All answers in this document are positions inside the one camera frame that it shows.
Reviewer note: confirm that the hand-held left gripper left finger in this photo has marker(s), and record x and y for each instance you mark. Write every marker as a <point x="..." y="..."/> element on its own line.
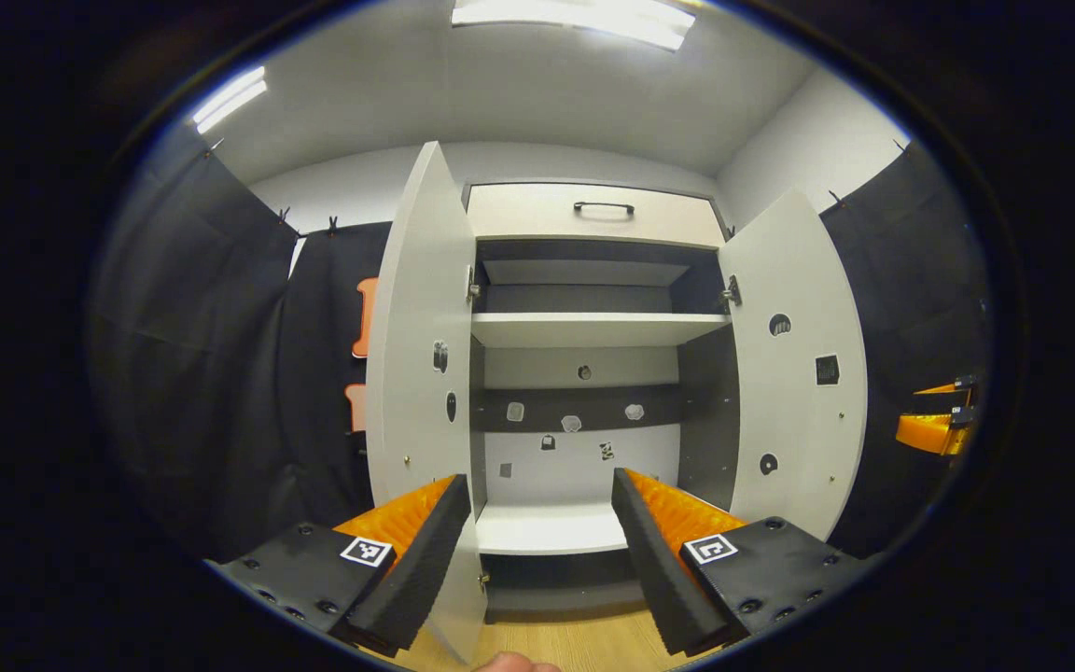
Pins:
<point x="411" y="579"/>

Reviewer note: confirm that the white cabinet shelf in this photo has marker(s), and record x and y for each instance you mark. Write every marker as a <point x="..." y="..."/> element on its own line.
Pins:
<point x="547" y="530"/>
<point x="593" y="329"/>

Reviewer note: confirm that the double-door shoe cabinet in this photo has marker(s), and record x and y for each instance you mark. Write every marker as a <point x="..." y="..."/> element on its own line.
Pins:
<point x="584" y="467"/>

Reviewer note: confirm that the beige cabinet drawer front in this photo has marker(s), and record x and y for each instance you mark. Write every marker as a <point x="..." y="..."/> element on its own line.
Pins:
<point x="528" y="215"/>

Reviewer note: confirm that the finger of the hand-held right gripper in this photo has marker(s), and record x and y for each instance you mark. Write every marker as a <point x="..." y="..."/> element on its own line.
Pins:
<point x="943" y="397"/>
<point x="929" y="432"/>

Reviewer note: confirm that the black backdrop cloth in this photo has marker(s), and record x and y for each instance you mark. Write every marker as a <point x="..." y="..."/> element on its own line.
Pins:
<point x="202" y="373"/>

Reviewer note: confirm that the shoe cabinet door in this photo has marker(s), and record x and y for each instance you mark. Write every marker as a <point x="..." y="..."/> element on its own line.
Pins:
<point x="421" y="280"/>
<point x="794" y="420"/>

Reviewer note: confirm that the small ceiling light panel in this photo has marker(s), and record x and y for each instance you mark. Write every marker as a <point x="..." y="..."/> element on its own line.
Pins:
<point x="230" y="98"/>

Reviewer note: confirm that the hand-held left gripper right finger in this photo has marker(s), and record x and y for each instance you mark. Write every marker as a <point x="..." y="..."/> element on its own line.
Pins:
<point x="657" y="579"/>

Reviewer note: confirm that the metal door hinge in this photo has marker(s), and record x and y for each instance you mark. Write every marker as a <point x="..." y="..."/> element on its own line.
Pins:
<point x="473" y="287"/>
<point x="732" y="292"/>

